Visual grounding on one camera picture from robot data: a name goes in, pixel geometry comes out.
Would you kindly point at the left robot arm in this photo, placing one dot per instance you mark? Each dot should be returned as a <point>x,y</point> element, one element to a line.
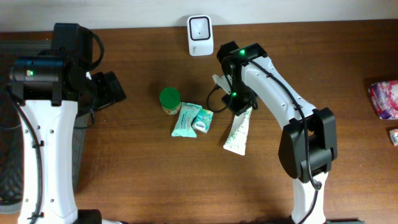
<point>50,91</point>

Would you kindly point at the green bottle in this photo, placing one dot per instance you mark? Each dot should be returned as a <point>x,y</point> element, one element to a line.
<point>170,100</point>

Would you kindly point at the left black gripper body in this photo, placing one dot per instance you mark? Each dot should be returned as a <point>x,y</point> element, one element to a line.
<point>104,91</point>

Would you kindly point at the small teal gum pack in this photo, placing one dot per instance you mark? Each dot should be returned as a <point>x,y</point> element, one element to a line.
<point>203,121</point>

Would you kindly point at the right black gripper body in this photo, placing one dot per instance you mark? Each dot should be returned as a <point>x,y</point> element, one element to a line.
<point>244,96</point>

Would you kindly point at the white tube with cork cap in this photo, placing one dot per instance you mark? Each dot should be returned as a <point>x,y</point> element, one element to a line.
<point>237,138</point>

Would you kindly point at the orange snack packet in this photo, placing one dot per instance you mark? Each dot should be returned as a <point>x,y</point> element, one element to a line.
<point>394,136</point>

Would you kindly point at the red purple tissue pack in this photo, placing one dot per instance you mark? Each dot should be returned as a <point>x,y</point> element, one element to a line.
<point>384,98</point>

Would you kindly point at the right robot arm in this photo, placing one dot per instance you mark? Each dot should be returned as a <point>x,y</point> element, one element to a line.
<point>308,144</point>

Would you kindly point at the white barcode scanner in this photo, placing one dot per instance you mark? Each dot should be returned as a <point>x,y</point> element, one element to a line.
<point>200,35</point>

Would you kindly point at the teal wipes packet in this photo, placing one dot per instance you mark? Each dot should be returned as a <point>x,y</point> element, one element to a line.
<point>187,115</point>

